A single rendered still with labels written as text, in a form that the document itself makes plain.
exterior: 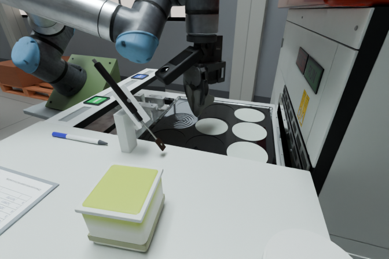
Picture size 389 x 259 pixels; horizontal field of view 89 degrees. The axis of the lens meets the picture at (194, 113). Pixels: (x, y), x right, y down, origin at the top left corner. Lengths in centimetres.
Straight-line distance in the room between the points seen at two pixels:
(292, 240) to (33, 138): 52
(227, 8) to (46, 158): 265
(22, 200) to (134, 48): 30
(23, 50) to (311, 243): 94
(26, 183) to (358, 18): 54
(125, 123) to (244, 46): 228
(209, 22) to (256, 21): 208
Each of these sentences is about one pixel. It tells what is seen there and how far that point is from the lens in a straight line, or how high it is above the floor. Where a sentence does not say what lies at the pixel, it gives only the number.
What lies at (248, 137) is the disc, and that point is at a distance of 58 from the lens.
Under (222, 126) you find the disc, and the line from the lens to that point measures 61.
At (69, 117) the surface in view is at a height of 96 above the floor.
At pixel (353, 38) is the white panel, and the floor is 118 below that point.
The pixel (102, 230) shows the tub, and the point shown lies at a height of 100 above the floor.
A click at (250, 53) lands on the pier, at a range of 257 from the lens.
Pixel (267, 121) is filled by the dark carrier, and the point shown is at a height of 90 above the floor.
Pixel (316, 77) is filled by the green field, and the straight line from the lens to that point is 45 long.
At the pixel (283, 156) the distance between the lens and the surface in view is 59.
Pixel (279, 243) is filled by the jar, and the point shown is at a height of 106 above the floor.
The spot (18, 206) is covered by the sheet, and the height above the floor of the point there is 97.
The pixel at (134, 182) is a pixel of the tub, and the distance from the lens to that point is 26.
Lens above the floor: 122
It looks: 28 degrees down
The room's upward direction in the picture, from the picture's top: straight up
